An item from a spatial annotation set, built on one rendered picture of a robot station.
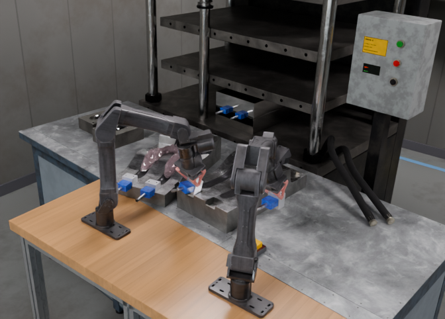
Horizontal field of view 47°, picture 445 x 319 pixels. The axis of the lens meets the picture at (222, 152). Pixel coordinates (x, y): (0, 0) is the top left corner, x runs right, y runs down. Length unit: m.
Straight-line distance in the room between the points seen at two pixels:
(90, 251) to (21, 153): 2.18
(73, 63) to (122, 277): 2.54
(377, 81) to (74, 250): 1.41
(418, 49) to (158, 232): 1.25
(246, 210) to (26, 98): 2.62
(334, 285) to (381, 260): 0.23
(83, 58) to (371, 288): 2.93
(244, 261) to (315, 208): 0.63
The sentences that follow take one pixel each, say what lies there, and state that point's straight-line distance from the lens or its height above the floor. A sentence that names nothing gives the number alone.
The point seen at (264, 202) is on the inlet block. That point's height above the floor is 0.94.
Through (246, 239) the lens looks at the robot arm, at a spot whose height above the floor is 1.01.
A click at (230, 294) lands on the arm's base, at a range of 1.57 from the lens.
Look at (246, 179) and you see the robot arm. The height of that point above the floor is 1.19.
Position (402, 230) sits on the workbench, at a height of 0.80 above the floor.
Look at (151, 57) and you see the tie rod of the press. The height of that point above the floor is 1.06.
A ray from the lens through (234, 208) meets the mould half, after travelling 1.83.
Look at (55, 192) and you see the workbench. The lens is 2.79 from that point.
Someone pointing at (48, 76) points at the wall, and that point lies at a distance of 3.87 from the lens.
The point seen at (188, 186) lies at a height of 0.94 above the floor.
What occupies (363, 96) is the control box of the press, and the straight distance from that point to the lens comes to 2.37.
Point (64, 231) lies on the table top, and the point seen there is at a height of 0.80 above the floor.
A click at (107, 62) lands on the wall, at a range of 4.20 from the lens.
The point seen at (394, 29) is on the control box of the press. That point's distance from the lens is 2.26.
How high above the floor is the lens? 1.84
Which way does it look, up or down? 25 degrees down
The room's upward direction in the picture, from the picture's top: 2 degrees clockwise
